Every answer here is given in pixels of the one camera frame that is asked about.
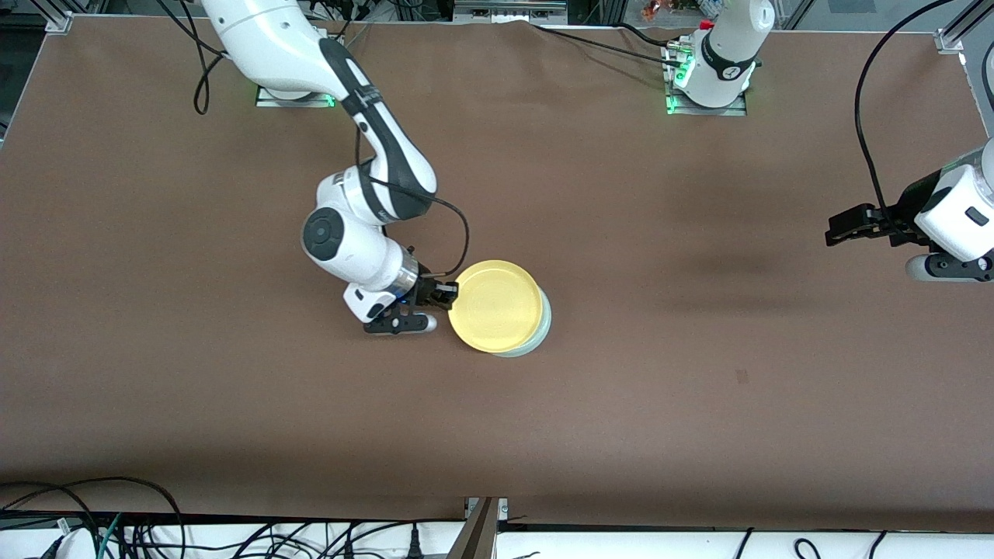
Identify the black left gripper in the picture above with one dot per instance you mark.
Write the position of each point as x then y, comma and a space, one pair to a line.
903, 211

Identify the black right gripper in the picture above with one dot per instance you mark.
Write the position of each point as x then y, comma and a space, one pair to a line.
426, 291

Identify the yellow plate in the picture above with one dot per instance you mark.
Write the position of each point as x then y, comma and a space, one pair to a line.
497, 307

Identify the pale green plate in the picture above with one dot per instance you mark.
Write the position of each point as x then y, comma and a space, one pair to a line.
543, 334

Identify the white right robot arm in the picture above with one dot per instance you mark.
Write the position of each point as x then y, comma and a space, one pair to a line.
349, 248

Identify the aluminium profile bar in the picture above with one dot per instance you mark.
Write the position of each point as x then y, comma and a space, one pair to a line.
475, 536

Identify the grey power strip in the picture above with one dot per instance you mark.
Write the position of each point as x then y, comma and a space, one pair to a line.
509, 9

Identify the white lower shelf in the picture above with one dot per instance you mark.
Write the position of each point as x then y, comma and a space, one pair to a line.
621, 547

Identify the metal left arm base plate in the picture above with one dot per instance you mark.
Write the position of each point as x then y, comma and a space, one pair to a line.
707, 110

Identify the aluminium frame corner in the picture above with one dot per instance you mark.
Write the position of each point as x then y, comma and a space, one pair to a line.
959, 27

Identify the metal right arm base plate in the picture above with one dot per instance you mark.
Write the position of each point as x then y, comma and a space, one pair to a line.
268, 98

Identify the aluminium corner bracket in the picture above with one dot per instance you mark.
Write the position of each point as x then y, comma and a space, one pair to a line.
60, 22

